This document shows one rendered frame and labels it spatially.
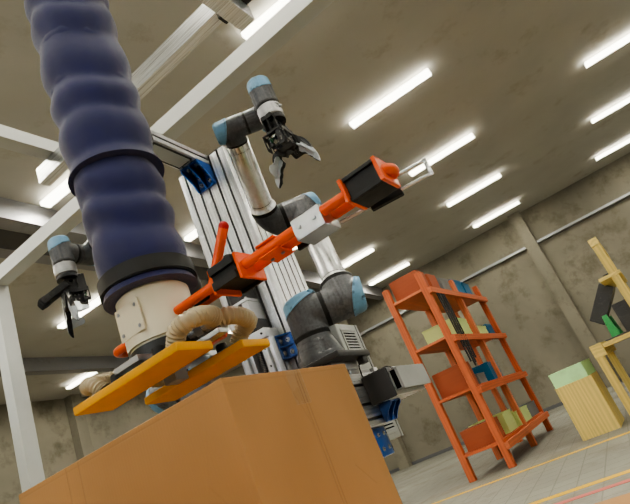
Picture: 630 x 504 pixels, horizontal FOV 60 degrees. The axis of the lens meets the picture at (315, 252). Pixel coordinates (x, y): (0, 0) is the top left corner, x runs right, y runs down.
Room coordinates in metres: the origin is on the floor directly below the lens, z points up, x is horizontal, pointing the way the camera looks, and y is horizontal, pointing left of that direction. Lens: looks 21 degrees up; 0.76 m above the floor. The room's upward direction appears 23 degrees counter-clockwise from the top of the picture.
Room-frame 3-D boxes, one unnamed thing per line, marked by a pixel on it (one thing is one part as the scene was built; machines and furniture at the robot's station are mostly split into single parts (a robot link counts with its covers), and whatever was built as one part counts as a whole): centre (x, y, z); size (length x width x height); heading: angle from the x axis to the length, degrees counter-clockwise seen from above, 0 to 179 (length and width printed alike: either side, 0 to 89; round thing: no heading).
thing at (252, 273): (1.07, 0.17, 1.18); 0.10 x 0.08 x 0.06; 153
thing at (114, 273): (1.18, 0.39, 1.30); 0.23 x 0.23 x 0.04
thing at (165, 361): (1.10, 0.44, 1.08); 0.34 x 0.10 x 0.05; 63
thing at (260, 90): (1.39, -0.04, 1.82); 0.09 x 0.08 x 0.11; 4
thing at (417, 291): (8.20, -1.49, 1.30); 2.82 x 0.78 x 2.60; 157
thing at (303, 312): (1.68, 0.10, 1.20); 0.13 x 0.12 x 0.14; 94
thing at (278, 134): (1.38, -0.04, 1.66); 0.09 x 0.08 x 0.12; 158
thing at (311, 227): (0.97, -0.02, 1.17); 0.07 x 0.07 x 0.04; 63
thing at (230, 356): (1.27, 0.35, 1.08); 0.34 x 0.10 x 0.05; 63
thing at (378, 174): (0.91, -0.14, 1.18); 0.08 x 0.07 x 0.05; 63
